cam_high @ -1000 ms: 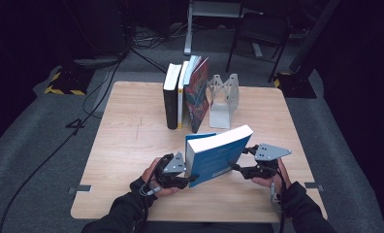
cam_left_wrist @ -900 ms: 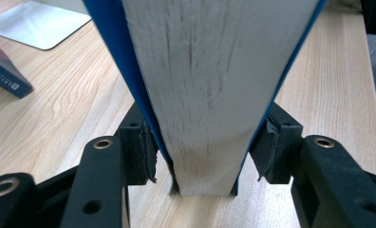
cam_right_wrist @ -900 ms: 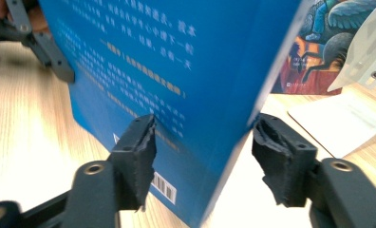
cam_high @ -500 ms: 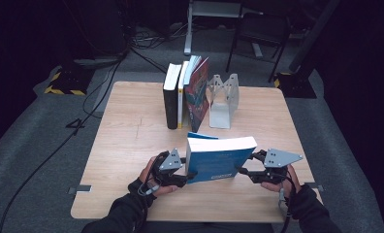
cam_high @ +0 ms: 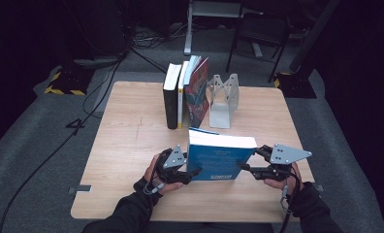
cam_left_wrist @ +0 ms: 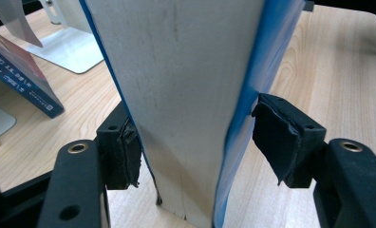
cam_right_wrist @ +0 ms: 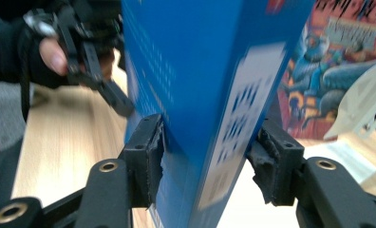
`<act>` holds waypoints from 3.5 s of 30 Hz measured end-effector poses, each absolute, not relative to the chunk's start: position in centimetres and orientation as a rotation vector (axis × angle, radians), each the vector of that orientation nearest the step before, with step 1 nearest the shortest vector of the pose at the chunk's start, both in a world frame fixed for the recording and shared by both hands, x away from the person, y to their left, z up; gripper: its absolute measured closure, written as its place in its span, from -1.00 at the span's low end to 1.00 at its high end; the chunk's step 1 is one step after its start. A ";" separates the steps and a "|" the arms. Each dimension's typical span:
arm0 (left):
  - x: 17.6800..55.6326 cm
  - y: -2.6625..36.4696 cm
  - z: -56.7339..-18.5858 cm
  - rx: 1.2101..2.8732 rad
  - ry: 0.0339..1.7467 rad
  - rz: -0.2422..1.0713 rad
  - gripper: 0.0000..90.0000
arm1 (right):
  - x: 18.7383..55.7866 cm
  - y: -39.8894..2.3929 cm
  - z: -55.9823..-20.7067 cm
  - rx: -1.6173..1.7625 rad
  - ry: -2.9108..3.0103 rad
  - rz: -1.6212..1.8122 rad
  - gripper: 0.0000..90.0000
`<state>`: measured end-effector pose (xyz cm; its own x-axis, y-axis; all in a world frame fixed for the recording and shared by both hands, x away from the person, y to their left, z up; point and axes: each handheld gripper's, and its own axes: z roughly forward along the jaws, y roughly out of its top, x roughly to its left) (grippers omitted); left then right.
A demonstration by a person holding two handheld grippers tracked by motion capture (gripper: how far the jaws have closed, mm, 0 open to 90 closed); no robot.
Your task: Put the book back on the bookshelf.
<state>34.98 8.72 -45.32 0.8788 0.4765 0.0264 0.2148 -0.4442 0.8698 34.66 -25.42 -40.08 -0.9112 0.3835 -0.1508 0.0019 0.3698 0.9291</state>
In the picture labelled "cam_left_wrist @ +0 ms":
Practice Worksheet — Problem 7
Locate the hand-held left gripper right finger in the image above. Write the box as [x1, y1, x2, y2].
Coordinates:
[250, 92, 329, 190]

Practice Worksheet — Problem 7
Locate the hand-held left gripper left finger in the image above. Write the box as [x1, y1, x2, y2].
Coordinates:
[95, 101, 143, 191]

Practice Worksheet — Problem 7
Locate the expandable metal bookend rack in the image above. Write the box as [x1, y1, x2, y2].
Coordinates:
[0, 0, 105, 139]

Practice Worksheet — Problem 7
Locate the colourful illustrated book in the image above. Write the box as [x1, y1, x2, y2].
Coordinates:
[0, 25, 66, 120]

